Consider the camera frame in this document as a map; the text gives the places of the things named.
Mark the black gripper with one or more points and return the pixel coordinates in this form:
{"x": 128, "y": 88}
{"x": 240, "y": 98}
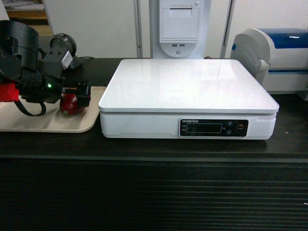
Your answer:
{"x": 46, "y": 83}

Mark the dark red mango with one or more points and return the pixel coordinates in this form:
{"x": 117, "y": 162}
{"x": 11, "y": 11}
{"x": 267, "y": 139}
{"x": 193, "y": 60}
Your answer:
{"x": 69, "y": 106}

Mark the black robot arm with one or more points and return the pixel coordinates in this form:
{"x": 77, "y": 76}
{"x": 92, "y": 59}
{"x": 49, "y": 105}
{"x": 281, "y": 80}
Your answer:
{"x": 19, "y": 48}

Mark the black slatted checkout counter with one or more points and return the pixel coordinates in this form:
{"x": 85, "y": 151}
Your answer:
{"x": 86, "y": 182}

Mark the white digital checkout scale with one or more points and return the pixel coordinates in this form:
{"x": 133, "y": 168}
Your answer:
{"x": 186, "y": 99}

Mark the black barcode scanner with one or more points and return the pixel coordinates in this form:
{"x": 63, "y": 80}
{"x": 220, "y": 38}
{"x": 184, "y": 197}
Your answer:
{"x": 65, "y": 48}

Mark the red wrist part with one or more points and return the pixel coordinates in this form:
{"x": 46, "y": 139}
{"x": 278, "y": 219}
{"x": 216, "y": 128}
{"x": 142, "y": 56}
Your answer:
{"x": 9, "y": 92}

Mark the beige plastic tray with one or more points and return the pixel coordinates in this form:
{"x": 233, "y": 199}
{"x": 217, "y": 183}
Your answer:
{"x": 13, "y": 120}

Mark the white POS terminal stand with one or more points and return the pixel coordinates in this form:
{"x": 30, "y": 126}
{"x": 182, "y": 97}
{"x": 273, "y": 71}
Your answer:
{"x": 182, "y": 29}

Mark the white blue label printer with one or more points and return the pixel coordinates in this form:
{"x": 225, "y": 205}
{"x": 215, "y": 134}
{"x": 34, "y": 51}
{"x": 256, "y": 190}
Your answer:
{"x": 276, "y": 57}

